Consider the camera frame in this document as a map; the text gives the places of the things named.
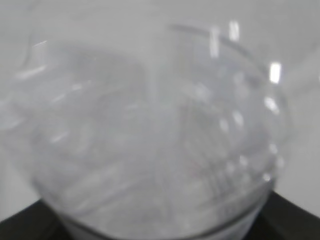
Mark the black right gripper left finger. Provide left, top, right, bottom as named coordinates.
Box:
left=0, top=200, right=74, bottom=240

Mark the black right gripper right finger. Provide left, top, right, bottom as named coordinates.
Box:
left=244, top=191, right=320, bottom=240

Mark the clear plastic water bottle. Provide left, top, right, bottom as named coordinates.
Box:
left=0, top=0, right=320, bottom=240

